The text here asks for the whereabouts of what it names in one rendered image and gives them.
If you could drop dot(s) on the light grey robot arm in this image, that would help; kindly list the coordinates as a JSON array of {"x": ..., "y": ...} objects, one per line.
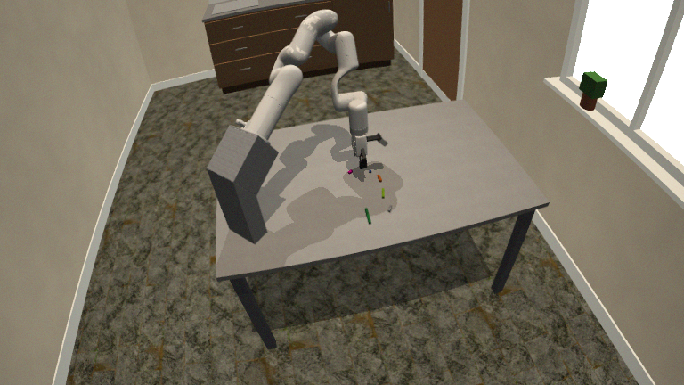
[{"x": 286, "y": 81}]

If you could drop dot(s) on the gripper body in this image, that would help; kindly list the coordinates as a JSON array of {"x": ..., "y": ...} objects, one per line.
[{"x": 359, "y": 142}]

